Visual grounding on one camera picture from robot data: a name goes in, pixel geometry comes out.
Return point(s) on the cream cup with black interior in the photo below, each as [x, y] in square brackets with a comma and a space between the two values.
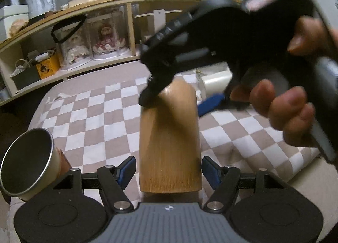
[214, 84]

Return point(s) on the right doll in clear case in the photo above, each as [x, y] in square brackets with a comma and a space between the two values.
[108, 35]

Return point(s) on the bamboo wooden cup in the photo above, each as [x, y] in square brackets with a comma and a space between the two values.
[169, 142]

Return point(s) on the dark green box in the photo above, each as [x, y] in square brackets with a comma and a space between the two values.
[27, 77]

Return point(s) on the white storage box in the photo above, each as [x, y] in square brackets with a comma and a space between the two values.
[8, 15]

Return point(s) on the left doll in clear case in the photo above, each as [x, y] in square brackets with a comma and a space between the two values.
[72, 42]

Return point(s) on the doll in clear case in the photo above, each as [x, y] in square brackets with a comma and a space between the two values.
[108, 35]
[72, 42]

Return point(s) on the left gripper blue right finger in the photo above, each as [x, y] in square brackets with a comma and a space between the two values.
[224, 181]

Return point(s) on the beige mattress pad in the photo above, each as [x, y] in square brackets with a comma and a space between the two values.
[95, 120]

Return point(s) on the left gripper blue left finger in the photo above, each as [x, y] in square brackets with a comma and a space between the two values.
[113, 180]

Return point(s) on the person's right hand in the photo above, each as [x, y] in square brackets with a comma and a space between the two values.
[290, 112]

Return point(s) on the white wooden stand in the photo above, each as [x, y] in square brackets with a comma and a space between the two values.
[156, 20]

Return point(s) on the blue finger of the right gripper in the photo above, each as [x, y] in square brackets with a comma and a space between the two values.
[212, 103]

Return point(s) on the steel cup with brown sleeve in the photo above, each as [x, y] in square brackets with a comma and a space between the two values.
[31, 163]

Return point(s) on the yellow box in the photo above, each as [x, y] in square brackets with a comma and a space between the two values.
[47, 65]

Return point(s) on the long wooden shelf unit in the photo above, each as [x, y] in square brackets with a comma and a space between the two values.
[19, 52]

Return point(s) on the brown white checkered cloth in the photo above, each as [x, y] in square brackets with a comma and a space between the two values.
[96, 120]

